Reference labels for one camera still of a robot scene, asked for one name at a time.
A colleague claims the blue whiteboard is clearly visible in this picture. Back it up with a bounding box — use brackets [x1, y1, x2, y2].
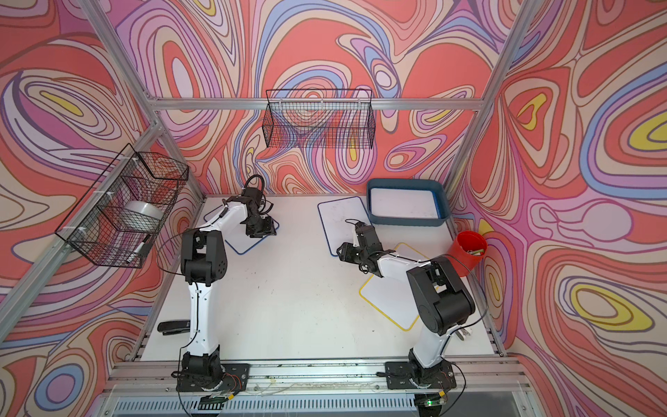
[203, 205, 266, 255]
[369, 188, 440, 219]
[317, 196, 370, 257]

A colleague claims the yellow framed whiteboard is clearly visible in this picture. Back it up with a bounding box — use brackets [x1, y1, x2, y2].
[359, 243, 426, 332]

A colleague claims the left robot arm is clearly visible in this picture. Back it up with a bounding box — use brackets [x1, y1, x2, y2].
[157, 174, 276, 400]

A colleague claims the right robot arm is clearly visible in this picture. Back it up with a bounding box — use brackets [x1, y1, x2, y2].
[337, 219, 476, 392]

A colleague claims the teal plastic storage box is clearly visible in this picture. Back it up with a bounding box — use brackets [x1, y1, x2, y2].
[367, 178, 451, 227]

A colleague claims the white whiteboard eraser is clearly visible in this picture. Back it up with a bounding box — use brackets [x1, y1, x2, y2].
[455, 328, 472, 341]

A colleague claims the red plastic cup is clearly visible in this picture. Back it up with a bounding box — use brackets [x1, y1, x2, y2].
[446, 231, 488, 277]

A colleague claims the silver tape roll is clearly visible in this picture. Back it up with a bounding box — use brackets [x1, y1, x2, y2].
[124, 201, 164, 226]

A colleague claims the marker in left basket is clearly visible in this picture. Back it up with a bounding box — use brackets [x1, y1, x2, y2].
[127, 240, 147, 264]

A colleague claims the green circuit board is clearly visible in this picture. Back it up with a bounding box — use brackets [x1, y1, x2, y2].
[198, 396, 229, 410]

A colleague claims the back black wire basket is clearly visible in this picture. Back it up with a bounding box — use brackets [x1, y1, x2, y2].
[262, 88, 376, 149]

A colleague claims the black wire basket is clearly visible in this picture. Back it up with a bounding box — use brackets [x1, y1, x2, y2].
[55, 144, 189, 269]
[262, 88, 376, 149]

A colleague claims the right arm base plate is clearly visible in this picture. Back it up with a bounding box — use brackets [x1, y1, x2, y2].
[382, 360, 457, 392]

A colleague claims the left black wire basket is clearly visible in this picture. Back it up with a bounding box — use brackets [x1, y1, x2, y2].
[55, 144, 189, 269]

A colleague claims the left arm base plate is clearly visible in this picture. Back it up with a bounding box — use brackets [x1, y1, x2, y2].
[176, 362, 250, 394]

